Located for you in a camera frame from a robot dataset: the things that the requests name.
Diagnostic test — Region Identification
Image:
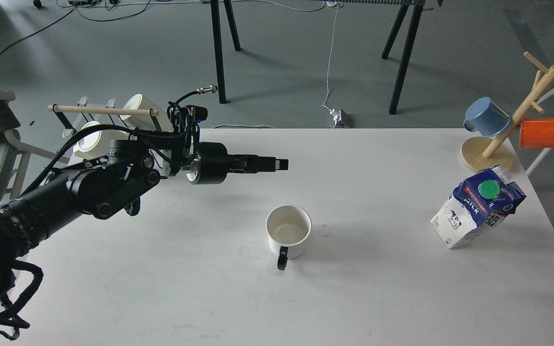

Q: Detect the white ribbed mug front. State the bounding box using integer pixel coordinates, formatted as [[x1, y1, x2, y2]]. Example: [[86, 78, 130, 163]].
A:
[[73, 130, 113, 160]]

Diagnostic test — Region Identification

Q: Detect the black wire mug rack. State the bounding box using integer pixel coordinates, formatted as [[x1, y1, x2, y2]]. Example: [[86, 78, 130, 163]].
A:
[[48, 94, 174, 140]]

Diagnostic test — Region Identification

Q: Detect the white cable on floor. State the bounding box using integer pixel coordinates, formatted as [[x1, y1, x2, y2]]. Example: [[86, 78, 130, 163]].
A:
[[321, 0, 344, 116]]

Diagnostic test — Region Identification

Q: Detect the black cable on floor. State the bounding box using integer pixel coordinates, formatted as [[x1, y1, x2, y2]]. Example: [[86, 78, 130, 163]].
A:
[[0, 0, 152, 70]]

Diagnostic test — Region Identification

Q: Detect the black trestle leg left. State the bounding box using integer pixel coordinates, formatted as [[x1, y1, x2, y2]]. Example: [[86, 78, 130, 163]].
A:
[[209, 0, 241, 104]]

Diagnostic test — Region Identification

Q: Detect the white ribbed mug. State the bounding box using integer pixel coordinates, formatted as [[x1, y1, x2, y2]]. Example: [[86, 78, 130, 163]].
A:
[[73, 130, 113, 160], [120, 93, 174, 133]]

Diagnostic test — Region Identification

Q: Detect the white mug black handle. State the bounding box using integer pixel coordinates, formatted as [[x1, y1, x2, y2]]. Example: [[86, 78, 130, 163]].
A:
[[264, 205, 313, 270]]

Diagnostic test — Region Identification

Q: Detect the white ribbed mug rear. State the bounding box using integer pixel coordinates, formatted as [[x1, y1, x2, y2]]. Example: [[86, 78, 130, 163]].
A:
[[120, 93, 174, 133]]

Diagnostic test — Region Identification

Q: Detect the blue white milk carton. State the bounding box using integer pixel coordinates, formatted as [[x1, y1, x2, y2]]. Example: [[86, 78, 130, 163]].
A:
[[429, 165, 526, 249]]

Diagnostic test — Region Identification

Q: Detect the black trestle leg right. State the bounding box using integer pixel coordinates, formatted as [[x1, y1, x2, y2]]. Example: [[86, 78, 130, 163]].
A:
[[382, 0, 426, 115]]

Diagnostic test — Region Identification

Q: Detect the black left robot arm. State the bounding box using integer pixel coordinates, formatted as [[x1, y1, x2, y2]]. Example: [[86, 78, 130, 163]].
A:
[[0, 100, 289, 340]]

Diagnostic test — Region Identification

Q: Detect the orange cup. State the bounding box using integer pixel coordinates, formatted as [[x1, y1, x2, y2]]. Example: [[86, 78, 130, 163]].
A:
[[519, 118, 554, 149]]

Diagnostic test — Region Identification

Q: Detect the black trestle leg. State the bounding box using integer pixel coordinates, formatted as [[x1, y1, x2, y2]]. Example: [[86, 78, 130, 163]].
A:
[[382, 0, 426, 115], [209, 0, 241, 104]]

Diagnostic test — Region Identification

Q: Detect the blue cup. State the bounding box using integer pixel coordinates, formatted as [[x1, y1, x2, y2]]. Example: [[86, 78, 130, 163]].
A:
[[463, 97, 512, 138]]

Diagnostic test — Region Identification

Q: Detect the wooden mug tree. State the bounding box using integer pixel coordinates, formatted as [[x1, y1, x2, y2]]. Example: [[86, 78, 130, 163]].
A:
[[460, 52, 554, 172]]

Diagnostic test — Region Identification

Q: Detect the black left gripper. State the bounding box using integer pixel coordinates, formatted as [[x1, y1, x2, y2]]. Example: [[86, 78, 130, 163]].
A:
[[186, 142, 290, 185]]

